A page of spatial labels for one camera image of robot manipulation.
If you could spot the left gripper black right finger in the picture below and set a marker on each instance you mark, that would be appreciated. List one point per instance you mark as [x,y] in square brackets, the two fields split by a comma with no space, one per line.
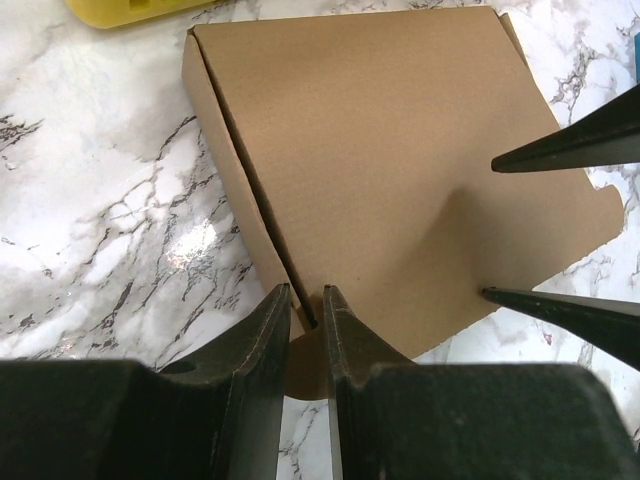
[391,418]

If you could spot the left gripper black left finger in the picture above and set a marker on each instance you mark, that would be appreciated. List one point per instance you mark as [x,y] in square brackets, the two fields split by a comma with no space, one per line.
[214,414]

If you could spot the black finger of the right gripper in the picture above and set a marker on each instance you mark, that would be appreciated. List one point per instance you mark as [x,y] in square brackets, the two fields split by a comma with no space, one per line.
[610,325]
[607,136]

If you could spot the cardboard box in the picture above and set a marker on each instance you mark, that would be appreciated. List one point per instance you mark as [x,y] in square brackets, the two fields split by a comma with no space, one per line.
[355,150]

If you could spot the blue box right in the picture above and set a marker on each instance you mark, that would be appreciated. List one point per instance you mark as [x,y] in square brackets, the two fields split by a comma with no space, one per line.
[636,56]

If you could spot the yellow plastic shopping basket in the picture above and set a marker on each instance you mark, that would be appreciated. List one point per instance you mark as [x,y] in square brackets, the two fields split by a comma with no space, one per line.
[107,14]

